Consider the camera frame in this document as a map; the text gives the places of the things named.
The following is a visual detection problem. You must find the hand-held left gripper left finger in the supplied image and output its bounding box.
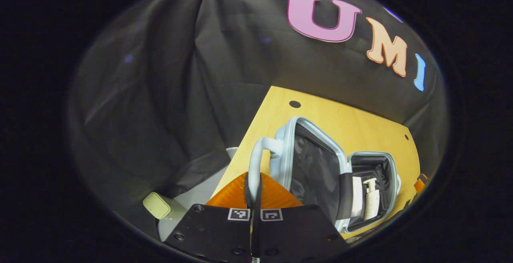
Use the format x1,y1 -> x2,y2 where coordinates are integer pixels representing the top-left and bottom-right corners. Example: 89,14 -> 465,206
164,171 -> 253,263

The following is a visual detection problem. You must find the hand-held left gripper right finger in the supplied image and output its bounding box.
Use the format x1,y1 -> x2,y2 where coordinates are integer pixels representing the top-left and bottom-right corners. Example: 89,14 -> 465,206
252,171 -> 350,262

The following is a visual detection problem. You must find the white pump bottle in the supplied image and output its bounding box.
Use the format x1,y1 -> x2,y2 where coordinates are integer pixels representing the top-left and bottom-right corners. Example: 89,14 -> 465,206
362,178 -> 382,221

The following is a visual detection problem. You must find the white squeeze tube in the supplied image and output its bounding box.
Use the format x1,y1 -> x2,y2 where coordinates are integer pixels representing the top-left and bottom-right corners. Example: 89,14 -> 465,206
351,176 -> 364,218

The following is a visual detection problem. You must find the light blue suitcase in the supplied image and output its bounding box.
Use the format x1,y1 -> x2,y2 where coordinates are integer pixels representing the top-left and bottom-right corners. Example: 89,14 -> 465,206
248,115 -> 402,234

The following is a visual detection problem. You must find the pale green box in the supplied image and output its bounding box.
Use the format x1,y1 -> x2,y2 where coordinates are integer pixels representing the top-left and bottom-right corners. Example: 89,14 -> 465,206
143,192 -> 188,221

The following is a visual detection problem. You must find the black backdrop cloth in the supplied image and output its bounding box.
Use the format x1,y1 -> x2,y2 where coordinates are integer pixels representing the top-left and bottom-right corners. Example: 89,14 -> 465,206
67,0 -> 448,231

